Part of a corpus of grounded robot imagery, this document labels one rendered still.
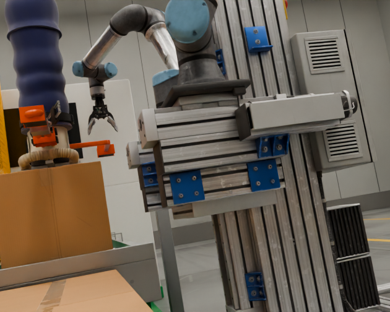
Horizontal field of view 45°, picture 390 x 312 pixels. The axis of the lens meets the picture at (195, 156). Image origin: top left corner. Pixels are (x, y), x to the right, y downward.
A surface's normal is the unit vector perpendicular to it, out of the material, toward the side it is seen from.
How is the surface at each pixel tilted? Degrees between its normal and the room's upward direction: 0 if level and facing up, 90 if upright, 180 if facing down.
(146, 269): 90
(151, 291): 90
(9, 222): 90
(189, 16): 97
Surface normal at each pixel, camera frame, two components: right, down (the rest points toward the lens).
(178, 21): -0.14, 0.01
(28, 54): -0.04, -0.34
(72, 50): 0.22, -0.14
